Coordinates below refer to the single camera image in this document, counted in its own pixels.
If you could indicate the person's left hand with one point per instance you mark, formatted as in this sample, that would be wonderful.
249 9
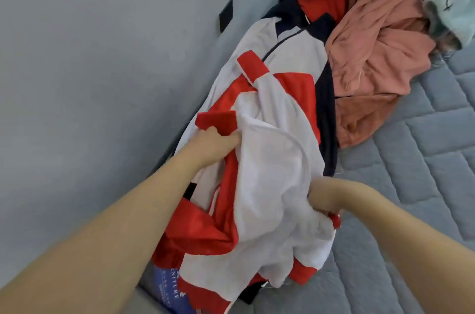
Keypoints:
211 146

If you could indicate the person's right hand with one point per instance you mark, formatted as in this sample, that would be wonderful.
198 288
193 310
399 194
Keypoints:
332 196

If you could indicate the red and white jacket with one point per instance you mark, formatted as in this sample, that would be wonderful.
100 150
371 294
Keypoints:
274 169

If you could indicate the pink pajama shirt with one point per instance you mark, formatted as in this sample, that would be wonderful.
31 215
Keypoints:
378 50

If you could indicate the light blue cotton-print garment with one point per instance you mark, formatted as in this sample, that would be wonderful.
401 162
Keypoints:
460 5

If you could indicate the person's left forearm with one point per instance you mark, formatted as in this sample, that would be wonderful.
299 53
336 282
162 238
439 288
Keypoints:
96 250

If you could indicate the person's right forearm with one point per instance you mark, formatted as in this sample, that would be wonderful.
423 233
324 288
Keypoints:
423 243

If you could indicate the grey quilted mattress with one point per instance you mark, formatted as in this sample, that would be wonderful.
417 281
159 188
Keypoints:
415 161

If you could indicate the black square patch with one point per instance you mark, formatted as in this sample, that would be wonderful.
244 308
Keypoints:
225 16

